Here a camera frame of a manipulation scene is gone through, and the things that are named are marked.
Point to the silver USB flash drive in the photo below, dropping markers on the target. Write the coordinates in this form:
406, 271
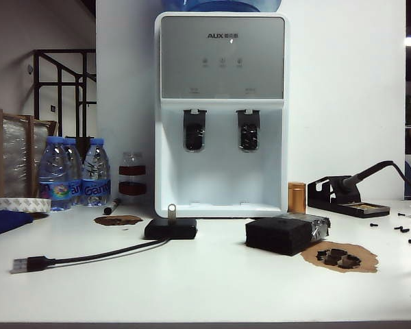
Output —
171, 214

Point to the black sponge block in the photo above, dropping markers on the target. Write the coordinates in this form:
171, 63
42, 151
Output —
274, 236

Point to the black USB hub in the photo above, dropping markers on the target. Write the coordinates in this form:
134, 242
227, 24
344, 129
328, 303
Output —
183, 230

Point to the white AUX water dispenser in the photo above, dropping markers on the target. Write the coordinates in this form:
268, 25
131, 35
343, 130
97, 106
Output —
222, 171

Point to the glass jar with red bands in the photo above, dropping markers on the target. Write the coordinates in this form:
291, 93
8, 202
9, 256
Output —
131, 169

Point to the copper coloured cylinder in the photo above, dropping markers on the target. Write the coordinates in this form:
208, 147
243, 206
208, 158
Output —
297, 198

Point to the black marker pen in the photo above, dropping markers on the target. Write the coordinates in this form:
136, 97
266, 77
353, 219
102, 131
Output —
109, 208

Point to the right plastic water bottle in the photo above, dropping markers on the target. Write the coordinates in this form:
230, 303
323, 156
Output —
96, 171

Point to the clear plastic water bottle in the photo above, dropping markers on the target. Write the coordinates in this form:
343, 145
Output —
76, 164

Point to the left plastic water bottle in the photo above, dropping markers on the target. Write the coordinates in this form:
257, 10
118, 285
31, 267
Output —
55, 171

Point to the grey black soldering iron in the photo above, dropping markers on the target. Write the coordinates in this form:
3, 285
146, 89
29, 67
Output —
370, 171

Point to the black soldering iron stand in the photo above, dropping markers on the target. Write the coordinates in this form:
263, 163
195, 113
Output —
373, 213

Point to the black metal stair railing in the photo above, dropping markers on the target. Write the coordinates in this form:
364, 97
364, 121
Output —
36, 85

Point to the wooden crate with bubble wrap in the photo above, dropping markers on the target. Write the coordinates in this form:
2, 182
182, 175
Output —
13, 154

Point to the white double-sided tape roll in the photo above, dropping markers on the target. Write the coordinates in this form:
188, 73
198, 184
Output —
17, 204

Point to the blue cloth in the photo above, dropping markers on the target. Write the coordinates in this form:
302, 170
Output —
3, 222

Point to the small round wall sensor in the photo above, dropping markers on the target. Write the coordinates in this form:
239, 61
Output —
29, 69

